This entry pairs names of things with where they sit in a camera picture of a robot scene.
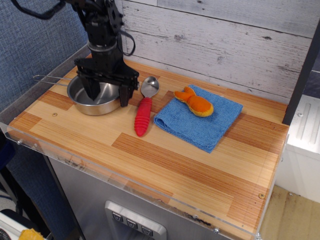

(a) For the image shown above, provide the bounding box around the stainless steel pot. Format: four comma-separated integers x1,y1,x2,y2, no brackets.
32,74,126,117

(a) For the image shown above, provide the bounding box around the blue folded cloth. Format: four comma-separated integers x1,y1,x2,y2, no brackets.
154,84,243,153

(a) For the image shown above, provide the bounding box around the silver button panel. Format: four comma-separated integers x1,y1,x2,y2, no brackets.
104,200,167,240

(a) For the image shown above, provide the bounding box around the red handled metal spoon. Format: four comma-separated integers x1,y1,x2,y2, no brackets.
134,76,160,137

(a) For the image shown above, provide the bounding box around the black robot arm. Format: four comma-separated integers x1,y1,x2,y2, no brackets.
68,0,139,107

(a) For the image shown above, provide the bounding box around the clear acrylic guard rail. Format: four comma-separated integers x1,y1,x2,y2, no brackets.
1,115,268,240

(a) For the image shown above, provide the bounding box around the stainless steel cabinet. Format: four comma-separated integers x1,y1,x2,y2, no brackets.
49,157,226,240

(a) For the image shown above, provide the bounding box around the yellow black object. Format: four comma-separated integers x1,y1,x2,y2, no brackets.
0,227,47,240

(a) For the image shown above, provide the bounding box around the black right vertical post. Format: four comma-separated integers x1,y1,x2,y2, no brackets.
282,21,320,126

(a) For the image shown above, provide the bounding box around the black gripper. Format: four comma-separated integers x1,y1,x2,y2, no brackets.
74,47,139,107

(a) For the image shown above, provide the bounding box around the white aluminium block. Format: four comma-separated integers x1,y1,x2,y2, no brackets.
275,95,320,203

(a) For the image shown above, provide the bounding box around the orange plush fish toy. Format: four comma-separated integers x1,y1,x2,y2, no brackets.
173,86,214,118

